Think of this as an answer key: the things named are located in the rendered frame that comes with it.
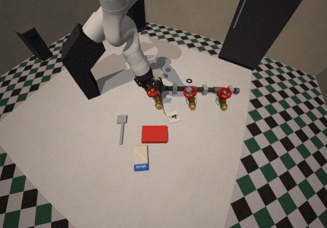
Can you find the grey cylinder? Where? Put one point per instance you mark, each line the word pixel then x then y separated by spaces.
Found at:
pixel 188 90

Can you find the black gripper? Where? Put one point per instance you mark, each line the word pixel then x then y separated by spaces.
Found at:
pixel 149 79

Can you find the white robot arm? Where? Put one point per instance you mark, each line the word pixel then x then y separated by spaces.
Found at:
pixel 107 22

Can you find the red rectangular block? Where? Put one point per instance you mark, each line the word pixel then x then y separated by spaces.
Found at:
pixel 154 134

